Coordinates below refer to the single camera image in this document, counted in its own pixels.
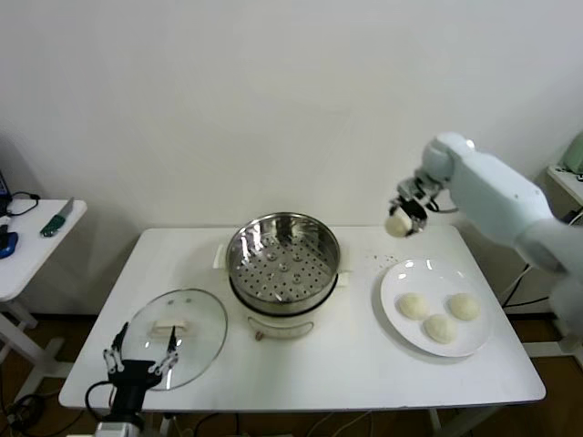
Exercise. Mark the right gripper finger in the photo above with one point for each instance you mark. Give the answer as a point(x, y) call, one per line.
point(395, 206)
point(420, 222)

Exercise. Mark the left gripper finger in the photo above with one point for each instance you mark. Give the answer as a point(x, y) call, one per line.
point(167, 359)
point(114, 359)

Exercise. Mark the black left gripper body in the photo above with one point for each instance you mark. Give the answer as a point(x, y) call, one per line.
point(132, 378)

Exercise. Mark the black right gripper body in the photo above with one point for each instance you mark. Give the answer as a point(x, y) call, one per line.
point(415, 207)

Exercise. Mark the white steamed baozi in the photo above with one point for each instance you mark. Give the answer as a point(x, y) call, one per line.
point(464, 306)
point(396, 226)
point(440, 328)
point(413, 306)

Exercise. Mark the round glass pot lid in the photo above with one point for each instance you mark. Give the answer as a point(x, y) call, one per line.
point(202, 309)

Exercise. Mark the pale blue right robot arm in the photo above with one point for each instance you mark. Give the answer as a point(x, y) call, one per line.
point(492, 191)

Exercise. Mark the perforated steel steamer basket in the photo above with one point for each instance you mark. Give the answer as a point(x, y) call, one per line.
point(321, 236)

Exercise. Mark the round white plate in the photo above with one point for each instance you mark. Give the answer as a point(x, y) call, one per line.
point(410, 277)

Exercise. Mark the white electric cooker base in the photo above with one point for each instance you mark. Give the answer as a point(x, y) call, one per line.
point(282, 325)

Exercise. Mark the white side table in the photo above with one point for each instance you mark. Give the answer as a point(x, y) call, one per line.
point(27, 264)

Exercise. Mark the white shelf table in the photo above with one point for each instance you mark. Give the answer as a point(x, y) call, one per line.
point(567, 179)

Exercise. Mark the blue computer mouse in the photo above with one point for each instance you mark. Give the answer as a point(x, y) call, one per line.
point(8, 245)

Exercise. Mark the pale green appliance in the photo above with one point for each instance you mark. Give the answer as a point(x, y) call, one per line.
point(575, 155)

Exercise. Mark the small black device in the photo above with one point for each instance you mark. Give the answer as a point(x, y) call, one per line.
point(3, 223)

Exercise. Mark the dark laptop edge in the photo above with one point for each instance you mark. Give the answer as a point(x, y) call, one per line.
point(3, 182)

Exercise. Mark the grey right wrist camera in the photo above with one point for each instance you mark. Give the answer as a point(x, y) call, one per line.
point(407, 188)

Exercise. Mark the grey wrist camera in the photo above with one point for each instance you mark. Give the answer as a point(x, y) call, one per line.
point(118, 429)
point(407, 188)

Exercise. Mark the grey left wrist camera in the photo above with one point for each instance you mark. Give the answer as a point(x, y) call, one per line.
point(118, 429)

